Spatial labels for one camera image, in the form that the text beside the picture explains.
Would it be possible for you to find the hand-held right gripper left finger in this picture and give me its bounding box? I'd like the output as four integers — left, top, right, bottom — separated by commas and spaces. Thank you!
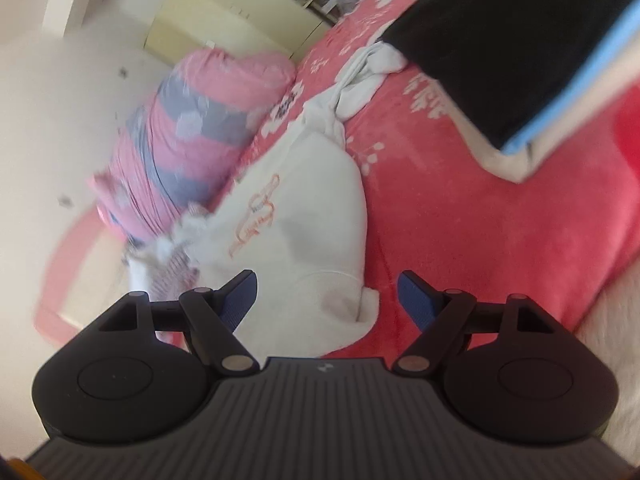
97, 269, 261, 377

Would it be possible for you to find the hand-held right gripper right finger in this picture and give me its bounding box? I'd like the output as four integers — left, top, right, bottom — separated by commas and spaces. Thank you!
392, 269, 557, 377

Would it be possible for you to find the pink checked garment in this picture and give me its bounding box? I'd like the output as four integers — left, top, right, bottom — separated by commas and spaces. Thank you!
122, 205, 211, 301

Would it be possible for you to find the pink grey floral quilt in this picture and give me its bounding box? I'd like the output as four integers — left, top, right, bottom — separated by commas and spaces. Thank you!
87, 49, 297, 243

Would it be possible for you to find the pink cream headboard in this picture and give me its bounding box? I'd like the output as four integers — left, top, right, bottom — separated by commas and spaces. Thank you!
32, 205, 131, 348

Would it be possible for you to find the cream folded garment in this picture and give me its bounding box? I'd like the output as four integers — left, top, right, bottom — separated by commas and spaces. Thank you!
457, 45, 640, 184

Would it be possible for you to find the black folded garment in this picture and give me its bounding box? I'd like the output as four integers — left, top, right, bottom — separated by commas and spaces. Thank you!
381, 0, 640, 151

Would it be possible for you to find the light blue folded garment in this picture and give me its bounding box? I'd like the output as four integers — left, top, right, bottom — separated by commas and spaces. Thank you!
500, 7, 640, 157

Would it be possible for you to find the cream wardrobe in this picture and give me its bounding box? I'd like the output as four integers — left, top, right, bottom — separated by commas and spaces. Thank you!
145, 0, 331, 68

